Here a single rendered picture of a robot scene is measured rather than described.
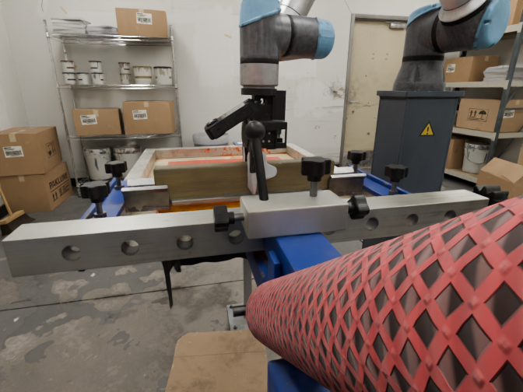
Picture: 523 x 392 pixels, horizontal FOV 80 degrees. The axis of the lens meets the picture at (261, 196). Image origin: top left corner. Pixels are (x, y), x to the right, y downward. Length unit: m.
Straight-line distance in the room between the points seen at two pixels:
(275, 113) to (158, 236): 0.35
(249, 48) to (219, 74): 3.72
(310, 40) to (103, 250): 0.51
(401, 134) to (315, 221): 0.71
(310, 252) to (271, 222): 0.06
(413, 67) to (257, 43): 0.61
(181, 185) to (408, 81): 0.76
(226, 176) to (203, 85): 3.71
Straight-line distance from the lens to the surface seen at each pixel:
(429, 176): 1.15
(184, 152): 1.24
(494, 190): 0.65
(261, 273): 0.54
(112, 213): 0.61
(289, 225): 0.37
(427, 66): 1.11
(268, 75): 0.62
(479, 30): 1.02
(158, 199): 0.65
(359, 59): 5.00
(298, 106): 4.58
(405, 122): 1.06
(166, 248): 0.43
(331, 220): 0.39
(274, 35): 0.63
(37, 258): 0.47
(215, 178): 0.65
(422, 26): 1.12
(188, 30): 4.37
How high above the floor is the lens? 1.21
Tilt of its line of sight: 19 degrees down
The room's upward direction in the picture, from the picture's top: straight up
